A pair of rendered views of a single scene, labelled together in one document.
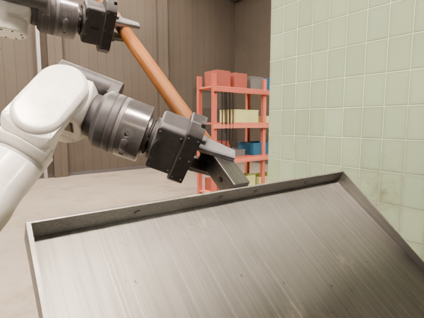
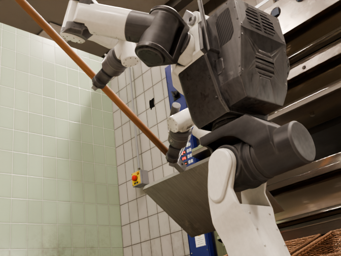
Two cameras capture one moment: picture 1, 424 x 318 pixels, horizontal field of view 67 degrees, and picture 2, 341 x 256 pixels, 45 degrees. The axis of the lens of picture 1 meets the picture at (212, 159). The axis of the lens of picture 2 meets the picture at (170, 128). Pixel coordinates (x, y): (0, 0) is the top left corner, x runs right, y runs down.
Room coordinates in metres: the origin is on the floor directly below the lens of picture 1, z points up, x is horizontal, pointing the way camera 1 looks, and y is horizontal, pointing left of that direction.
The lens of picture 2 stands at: (0.72, 1.66, 0.65)
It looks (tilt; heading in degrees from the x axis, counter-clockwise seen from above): 23 degrees up; 263
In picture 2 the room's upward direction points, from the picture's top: 8 degrees counter-clockwise
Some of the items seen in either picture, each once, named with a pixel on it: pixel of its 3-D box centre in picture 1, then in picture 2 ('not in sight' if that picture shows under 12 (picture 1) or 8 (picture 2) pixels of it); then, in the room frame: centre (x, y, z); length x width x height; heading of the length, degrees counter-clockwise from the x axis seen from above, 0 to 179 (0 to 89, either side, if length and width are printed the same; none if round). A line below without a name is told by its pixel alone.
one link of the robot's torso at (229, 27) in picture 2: not in sight; (229, 70); (0.38, 0.60, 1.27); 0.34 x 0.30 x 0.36; 33
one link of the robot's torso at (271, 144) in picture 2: not in sight; (256, 149); (0.36, 0.62, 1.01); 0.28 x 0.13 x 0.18; 127
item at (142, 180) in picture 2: not in sight; (139, 179); (0.62, -1.08, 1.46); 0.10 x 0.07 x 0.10; 128
